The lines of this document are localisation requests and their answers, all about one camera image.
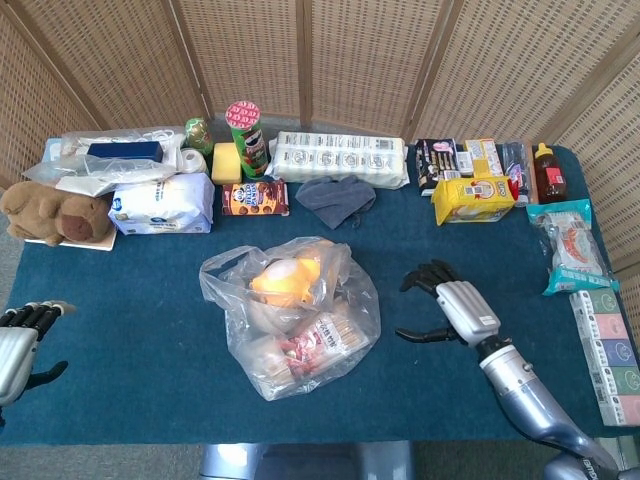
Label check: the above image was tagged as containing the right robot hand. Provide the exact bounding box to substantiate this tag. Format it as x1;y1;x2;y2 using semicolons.
395;258;502;348

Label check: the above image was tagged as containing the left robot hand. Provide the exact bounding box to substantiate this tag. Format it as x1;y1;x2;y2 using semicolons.
0;299;77;406

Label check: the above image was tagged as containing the clear plastic shopping bag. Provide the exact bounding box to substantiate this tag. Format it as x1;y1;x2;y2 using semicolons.
198;235;382;402

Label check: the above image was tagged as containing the yellow duck plush toy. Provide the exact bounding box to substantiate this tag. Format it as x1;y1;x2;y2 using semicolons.
248;239;335;307

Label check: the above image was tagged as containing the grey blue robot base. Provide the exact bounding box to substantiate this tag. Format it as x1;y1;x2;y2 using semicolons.
199;442;416;480

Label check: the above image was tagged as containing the flat clear plastic bag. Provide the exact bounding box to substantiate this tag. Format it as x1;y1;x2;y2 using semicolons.
22;153;176;184

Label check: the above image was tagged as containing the clear bag with blue box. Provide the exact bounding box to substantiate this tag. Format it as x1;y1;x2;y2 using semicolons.
59;125;187;171

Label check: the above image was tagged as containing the yellow wafer package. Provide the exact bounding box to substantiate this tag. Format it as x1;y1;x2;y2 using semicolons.
430;174;516;226

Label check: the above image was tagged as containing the teal snack package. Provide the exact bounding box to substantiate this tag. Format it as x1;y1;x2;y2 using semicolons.
525;198;620;297

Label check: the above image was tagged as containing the white flat board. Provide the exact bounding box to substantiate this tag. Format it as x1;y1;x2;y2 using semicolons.
23;227;119;252

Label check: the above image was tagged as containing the blue felt table cover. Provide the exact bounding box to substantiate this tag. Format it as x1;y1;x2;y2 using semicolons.
0;144;640;447

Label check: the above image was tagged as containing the brown capybara plush toy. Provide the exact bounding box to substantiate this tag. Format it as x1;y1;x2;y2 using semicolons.
0;180;115;247

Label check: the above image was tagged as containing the colourful box row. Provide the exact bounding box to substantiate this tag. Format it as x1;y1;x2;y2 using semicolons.
568;287;640;427

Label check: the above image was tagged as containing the black snack package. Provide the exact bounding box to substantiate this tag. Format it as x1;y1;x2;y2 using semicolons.
414;138;461;197

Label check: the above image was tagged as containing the dark toothbrush package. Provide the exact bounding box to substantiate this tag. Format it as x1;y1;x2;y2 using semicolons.
499;141;535;204

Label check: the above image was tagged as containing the white yellow box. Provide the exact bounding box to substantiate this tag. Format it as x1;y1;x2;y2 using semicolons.
457;138;505;179

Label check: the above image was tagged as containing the amber honey bottle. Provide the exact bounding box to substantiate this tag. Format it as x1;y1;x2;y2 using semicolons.
532;142;569;204

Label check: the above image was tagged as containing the grey blue cloth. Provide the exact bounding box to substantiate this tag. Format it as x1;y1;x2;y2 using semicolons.
294;174;377;230

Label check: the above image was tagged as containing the long white tissue roll pack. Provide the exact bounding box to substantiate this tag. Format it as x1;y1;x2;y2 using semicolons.
264;131;410;190

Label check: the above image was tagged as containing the light blue package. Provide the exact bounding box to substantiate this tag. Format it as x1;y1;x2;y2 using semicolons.
40;138;66;164

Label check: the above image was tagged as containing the white tissue pack blue logo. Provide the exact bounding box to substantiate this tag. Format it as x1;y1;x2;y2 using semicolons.
108;172;216;236

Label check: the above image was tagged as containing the dark blue box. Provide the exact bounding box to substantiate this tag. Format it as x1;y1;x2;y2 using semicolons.
86;141;166;164

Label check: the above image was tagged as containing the brown cookie box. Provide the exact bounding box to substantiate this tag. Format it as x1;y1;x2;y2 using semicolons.
221;179;290;217

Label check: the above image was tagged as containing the white tape roll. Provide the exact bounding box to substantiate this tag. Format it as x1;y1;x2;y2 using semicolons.
179;147;209;175

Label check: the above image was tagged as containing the wicker folding screen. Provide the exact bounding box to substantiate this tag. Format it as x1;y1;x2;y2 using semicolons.
0;0;640;274

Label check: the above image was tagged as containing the green Pringles can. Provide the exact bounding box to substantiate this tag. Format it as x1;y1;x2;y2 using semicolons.
224;100;271;181

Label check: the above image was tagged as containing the yellow sponge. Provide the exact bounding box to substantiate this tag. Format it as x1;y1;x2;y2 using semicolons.
211;142;243;186

